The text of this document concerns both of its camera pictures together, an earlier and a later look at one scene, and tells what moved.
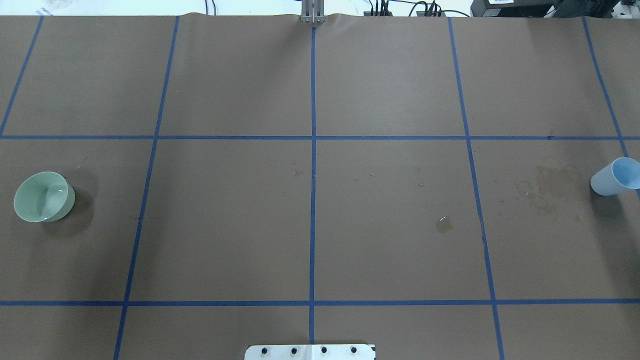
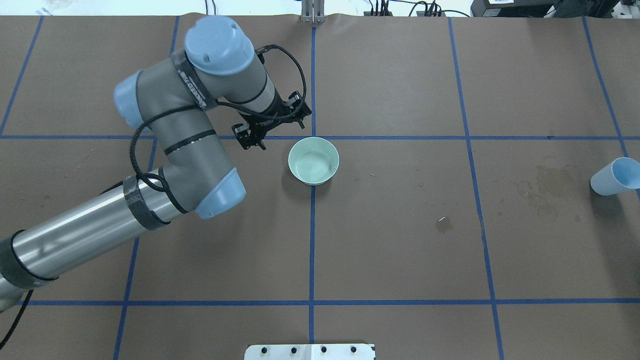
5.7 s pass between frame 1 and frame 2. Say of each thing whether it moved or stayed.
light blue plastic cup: stayed
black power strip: stayed
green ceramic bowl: moved
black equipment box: stayed
